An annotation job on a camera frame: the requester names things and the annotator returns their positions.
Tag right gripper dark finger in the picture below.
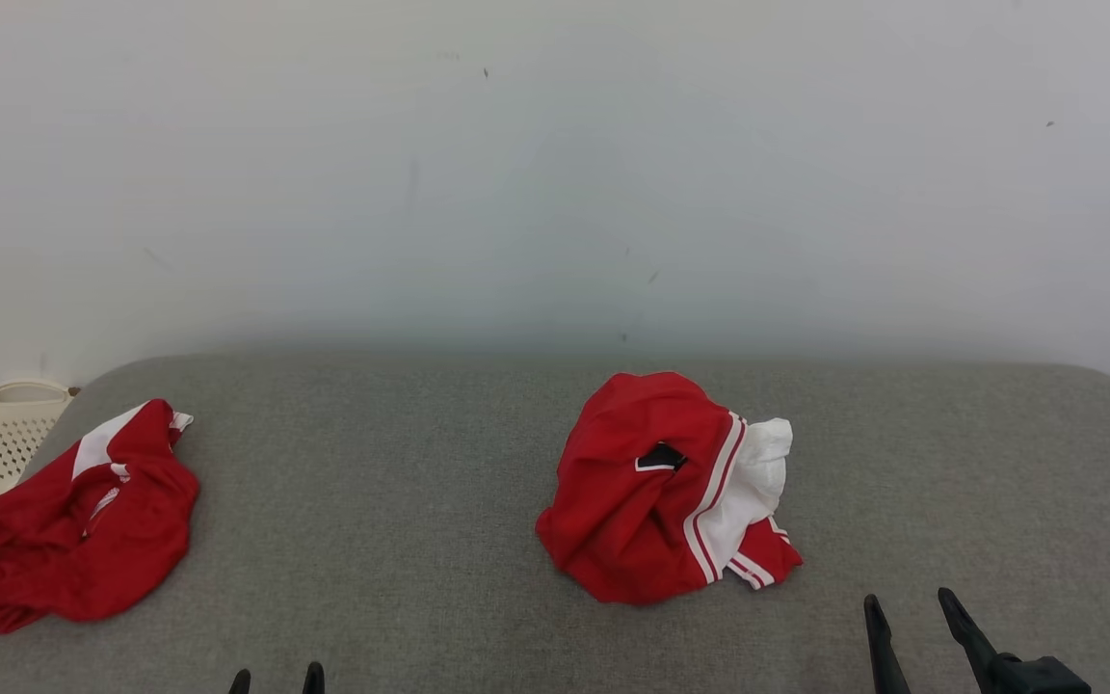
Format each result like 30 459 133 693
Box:
938 587 1000 694
863 595 912 694

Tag red shorts with white stripe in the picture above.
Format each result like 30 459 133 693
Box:
0 399 200 635

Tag red white jersey shirt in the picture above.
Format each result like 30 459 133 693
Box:
536 372 804 606

